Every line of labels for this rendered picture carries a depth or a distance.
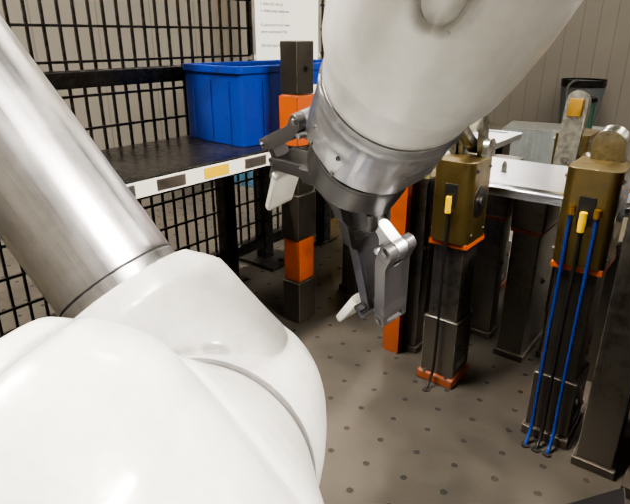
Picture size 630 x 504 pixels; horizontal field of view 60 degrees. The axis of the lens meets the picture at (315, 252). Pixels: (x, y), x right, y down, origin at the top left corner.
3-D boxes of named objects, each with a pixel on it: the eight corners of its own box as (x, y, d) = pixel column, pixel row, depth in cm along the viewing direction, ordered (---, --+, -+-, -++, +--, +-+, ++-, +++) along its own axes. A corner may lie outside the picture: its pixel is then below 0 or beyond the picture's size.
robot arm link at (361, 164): (380, 179, 28) (352, 226, 34) (505, 116, 31) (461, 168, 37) (289, 50, 30) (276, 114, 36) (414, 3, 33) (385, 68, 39)
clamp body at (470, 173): (470, 372, 89) (497, 156, 76) (444, 402, 82) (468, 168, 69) (434, 358, 93) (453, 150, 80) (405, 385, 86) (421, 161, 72)
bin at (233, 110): (356, 127, 113) (358, 60, 108) (242, 148, 92) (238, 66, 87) (299, 119, 123) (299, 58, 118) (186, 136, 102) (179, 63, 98)
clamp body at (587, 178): (583, 422, 77) (641, 161, 64) (561, 466, 69) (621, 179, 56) (535, 404, 81) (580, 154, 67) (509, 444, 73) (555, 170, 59)
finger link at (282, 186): (276, 178, 50) (271, 172, 50) (268, 211, 56) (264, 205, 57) (303, 165, 51) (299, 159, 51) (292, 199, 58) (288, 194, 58)
